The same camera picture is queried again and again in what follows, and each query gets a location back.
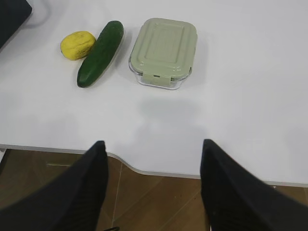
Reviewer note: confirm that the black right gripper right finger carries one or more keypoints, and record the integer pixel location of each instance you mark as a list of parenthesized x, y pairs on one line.
[(235, 200)]

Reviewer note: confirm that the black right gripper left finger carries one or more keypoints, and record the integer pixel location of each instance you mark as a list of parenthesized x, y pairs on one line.
[(71, 202)]

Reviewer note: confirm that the yellow lemon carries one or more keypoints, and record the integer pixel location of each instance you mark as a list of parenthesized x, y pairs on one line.
[(77, 45)]

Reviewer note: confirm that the green lidded glass container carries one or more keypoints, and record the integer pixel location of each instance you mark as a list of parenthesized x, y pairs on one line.
[(163, 54)]

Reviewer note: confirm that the green cucumber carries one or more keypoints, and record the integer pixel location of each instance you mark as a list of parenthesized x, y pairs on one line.
[(101, 54)]

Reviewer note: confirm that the dark navy lunch bag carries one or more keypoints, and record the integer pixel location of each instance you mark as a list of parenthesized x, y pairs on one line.
[(13, 13)]

